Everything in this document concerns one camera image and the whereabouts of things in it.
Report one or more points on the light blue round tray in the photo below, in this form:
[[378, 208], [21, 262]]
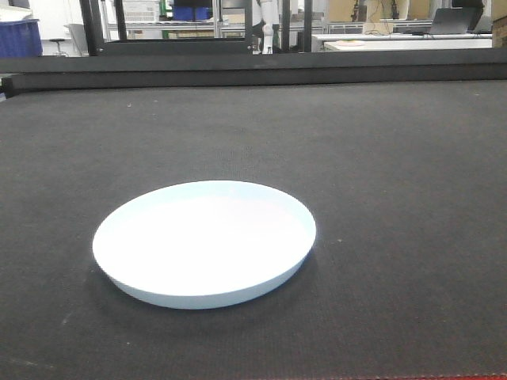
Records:
[[204, 245]]

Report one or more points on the black foam table mat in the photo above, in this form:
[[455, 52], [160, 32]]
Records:
[[407, 184]]

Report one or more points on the white background table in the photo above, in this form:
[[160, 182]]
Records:
[[398, 42]]

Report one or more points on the black stool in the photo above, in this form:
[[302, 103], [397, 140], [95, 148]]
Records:
[[58, 44]]

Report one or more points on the black foam barrier strip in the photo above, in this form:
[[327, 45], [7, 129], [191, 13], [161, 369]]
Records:
[[26, 75]]

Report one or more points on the dark laptop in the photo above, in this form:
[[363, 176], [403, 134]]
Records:
[[452, 21]]

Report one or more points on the blue storage crate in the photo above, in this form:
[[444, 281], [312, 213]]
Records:
[[20, 39]]

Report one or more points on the black metal frame rack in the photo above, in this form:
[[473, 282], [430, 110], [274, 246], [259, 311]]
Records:
[[186, 28]]

